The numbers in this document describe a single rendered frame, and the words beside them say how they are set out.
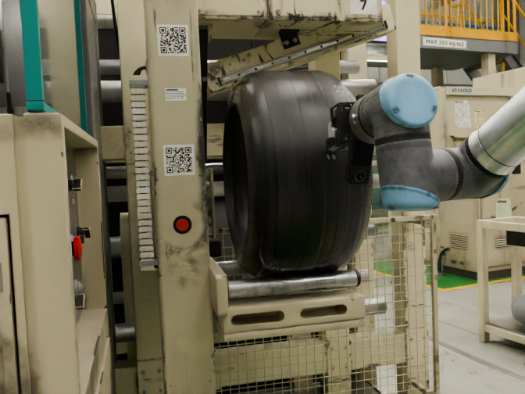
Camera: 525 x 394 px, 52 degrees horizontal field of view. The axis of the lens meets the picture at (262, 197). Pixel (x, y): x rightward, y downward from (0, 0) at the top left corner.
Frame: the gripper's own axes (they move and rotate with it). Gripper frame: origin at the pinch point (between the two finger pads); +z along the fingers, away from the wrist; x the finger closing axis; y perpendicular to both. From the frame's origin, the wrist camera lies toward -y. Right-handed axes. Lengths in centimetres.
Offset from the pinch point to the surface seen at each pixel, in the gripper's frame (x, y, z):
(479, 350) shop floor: -157, -101, 192
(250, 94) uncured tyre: 15.9, 15.4, 11.0
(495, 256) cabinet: -295, -58, 360
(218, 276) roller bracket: 26.2, -26.8, 12.1
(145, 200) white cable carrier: 41.6, -7.7, 21.9
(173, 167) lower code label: 34.6, -0.1, 19.9
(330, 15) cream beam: -17, 48, 41
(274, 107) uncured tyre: 11.9, 10.7, 4.5
